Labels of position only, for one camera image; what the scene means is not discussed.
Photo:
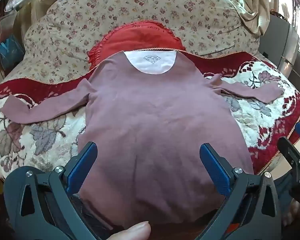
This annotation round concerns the beige curtain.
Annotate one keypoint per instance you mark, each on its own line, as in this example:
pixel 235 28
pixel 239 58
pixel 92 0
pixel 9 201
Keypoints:
pixel 255 7

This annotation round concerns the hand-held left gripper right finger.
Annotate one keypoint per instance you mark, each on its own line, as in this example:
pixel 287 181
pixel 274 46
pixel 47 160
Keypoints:
pixel 213 166

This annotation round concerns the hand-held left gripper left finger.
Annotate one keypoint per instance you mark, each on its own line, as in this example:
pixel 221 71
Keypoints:
pixel 83 163

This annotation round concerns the red ruffled pillow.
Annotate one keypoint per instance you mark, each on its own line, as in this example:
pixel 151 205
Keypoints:
pixel 137 36

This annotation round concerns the pink long-sleeve shirt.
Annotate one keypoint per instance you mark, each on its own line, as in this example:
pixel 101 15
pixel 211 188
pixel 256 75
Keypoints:
pixel 152 130

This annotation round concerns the blue plastic bag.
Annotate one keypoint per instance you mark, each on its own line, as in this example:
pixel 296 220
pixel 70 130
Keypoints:
pixel 8 52

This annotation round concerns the red and white floral blanket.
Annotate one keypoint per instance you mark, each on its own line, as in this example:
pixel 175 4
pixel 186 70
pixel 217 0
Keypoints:
pixel 262 100

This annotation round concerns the person's left hand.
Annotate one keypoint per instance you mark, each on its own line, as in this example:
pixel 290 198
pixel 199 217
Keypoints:
pixel 133 232

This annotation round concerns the grey metal cabinet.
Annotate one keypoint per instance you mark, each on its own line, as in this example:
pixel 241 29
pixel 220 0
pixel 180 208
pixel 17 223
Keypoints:
pixel 277 42

